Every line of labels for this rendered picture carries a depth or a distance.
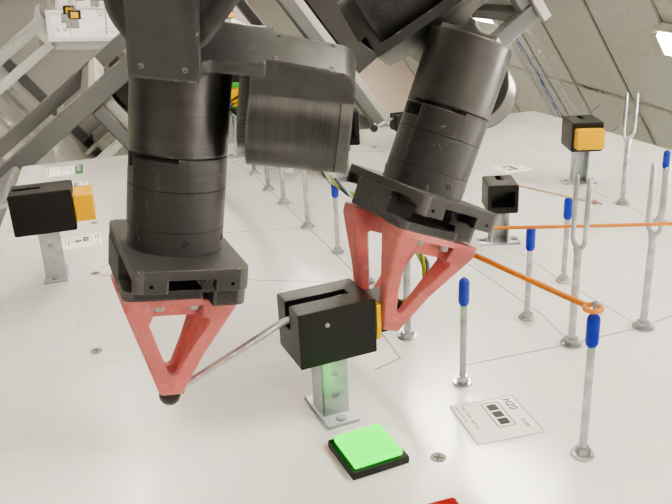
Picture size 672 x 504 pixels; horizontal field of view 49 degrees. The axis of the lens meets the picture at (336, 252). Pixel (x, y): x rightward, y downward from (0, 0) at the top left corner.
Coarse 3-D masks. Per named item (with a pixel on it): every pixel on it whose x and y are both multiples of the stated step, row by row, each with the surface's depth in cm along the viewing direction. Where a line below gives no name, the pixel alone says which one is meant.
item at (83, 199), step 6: (78, 186) 80; (84, 186) 80; (90, 186) 80; (78, 192) 78; (84, 192) 78; (90, 192) 78; (72, 198) 77; (78, 198) 77; (84, 198) 77; (90, 198) 77; (78, 204) 77; (84, 204) 77; (90, 204) 77; (78, 210) 77; (84, 210) 78; (90, 210) 78; (78, 216) 78; (84, 216) 78; (90, 216) 78
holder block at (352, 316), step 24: (312, 288) 52; (336, 288) 52; (360, 288) 51; (288, 312) 50; (312, 312) 48; (336, 312) 49; (360, 312) 50; (288, 336) 50; (312, 336) 49; (336, 336) 49; (360, 336) 50; (312, 360) 49; (336, 360) 50
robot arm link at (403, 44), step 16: (352, 0) 50; (448, 0) 48; (464, 0) 48; (480, 0) 50; (352, 16) 51; (432, 16) 49; (448, 16) 50; (464, 16) 51; (368, 32) 50; (400, 32) 50; (416, 32) 49; (368, 48) 53; (384, 48) 50; (400, 48) 51; (416, 48) 53; (512, 80) 56; (512, 96) 56; (496, 112) 54
